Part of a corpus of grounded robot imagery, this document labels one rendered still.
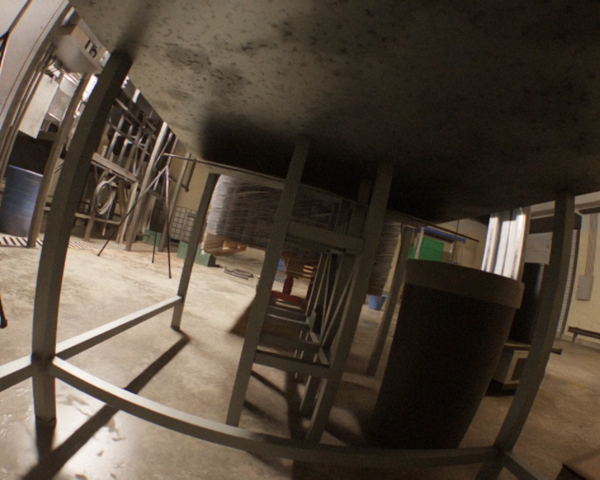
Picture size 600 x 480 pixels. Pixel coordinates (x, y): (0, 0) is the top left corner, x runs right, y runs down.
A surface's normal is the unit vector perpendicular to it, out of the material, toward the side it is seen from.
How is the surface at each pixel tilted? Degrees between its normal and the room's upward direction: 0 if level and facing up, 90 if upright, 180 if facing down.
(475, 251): 90
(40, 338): 90
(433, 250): 90
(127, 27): 180
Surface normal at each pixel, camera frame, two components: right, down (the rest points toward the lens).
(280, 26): -0.25, 0.97
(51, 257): 0.07, -0.05
